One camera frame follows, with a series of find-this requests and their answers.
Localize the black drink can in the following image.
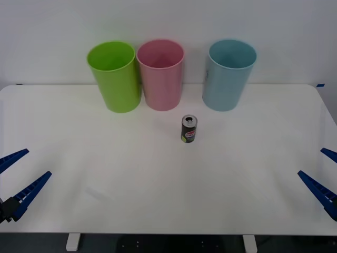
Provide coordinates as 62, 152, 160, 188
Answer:
180, 114, 199, 144

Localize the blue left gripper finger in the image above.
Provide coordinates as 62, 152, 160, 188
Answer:
0, 148, 29, 175
4, 171, 53, 222

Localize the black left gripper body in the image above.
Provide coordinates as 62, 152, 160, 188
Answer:
0, 200, 13, 225

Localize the green plastic bin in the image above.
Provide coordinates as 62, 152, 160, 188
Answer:
86, 41, 142, 114

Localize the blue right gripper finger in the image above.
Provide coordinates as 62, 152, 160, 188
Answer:
297, 170, 337, 222
320, 148, 337, 163

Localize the white table leg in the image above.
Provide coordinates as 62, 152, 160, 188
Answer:
242, 234, 257, 253
65, 233, 81, 251

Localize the pink plastic bin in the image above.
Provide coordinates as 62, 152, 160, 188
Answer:
136, 38, 185, 112

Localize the pale blue plastic bin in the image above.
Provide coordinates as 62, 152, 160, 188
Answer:
202, 38, 257, 112

